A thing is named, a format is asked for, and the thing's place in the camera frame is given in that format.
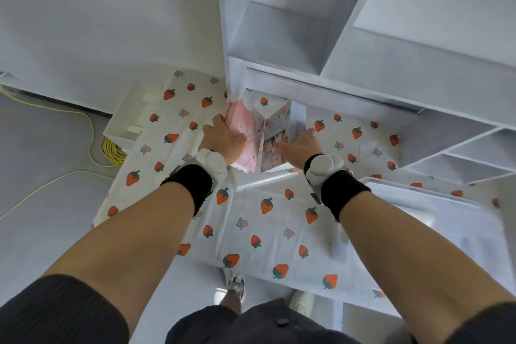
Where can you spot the person's right hand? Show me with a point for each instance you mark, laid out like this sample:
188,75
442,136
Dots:
303,149

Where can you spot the person's left hand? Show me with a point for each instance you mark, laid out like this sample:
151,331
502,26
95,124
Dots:
221,139

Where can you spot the person's right thumb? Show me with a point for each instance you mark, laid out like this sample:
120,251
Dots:
285,147

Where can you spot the person's left fingers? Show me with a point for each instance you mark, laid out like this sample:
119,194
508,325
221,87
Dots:
217,124

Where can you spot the photo cover book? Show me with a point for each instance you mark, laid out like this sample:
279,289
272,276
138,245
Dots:
273,136

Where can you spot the thin white book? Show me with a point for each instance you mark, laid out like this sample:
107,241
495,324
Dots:
297,122

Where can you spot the pink book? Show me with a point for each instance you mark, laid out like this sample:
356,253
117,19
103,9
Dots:
246,130

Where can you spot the person's right forearm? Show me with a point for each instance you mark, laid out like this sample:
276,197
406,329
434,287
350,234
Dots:
407,259

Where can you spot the person's left forearm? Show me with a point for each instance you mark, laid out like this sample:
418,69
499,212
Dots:
133,235

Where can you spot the white left wrist tracker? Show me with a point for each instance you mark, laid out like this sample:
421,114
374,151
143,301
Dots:
213,162

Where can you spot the white wrist tracker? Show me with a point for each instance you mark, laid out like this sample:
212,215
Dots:
323,168
213,162

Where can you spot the white right wrist tracker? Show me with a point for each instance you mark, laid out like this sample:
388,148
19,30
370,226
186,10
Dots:
323,168

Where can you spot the black left wristband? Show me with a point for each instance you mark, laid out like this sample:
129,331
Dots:
191,182

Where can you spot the black wristband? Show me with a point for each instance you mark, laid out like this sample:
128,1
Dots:
342,192
191,182

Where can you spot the black right wristband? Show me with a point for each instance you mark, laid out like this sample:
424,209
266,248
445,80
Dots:
342,192

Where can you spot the white plastic tray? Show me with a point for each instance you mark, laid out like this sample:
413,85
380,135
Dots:
133,114

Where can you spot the strawberry print tablecloth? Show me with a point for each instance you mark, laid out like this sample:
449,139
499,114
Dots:
262,231

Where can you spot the white shelf unit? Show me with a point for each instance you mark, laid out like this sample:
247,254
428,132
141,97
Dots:
363,33

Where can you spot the white left shoe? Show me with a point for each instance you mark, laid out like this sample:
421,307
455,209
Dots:
236,282

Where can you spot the white shoe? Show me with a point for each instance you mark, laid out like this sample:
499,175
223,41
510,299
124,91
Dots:
236,282
302,302

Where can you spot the white right shoe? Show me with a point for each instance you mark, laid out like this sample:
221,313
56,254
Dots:
302,302

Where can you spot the person's left leg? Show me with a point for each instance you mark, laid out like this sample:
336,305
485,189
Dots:
232,302

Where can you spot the clear plastic storage box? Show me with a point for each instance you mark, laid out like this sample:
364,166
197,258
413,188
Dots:
455,227

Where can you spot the black shirt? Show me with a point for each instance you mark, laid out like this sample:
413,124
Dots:
60,315

